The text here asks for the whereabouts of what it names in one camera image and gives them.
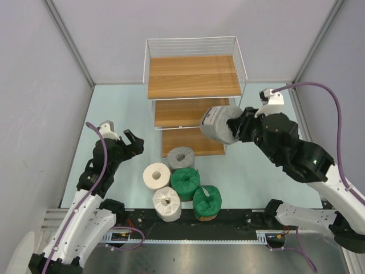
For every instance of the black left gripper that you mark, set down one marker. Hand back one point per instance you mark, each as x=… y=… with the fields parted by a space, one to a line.
x=129 y=146

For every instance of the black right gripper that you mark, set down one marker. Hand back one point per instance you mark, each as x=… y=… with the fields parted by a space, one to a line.
x=243 y=129

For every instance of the grey paper roll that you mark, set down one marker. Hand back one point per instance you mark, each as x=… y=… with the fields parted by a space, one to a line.
x=180 y=157
x=214 y=123

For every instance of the plain white paper roll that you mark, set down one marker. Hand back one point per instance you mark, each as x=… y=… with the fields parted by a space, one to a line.
x=157 y=176

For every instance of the green paper roll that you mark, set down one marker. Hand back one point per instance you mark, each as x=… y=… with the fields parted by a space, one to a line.
x=185 y=181
x=207 y=202

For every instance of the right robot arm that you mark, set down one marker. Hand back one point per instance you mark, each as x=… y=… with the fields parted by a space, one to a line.
x=307 y=163

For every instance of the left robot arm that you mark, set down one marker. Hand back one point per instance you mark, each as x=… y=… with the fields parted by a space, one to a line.
x=91 y=214

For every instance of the white wrapped paper roll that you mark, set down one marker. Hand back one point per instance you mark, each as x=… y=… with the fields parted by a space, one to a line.
x=167 y=204

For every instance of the white object bottom left corner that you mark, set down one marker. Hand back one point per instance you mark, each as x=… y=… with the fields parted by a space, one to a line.
x=19 y=263

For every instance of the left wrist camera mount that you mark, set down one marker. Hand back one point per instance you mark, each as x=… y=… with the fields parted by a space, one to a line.
x=106 y=130

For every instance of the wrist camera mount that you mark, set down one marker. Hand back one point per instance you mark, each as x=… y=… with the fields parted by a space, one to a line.
x=106 y=130
x=272 y=103

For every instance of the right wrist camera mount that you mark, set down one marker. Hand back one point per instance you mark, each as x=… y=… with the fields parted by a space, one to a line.
x=272 y=103

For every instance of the white wire three-tier shelf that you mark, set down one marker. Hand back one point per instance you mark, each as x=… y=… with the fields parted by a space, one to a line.
x=183 y=78

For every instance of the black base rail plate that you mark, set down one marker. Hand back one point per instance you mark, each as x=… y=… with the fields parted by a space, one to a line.
x=231 y=226

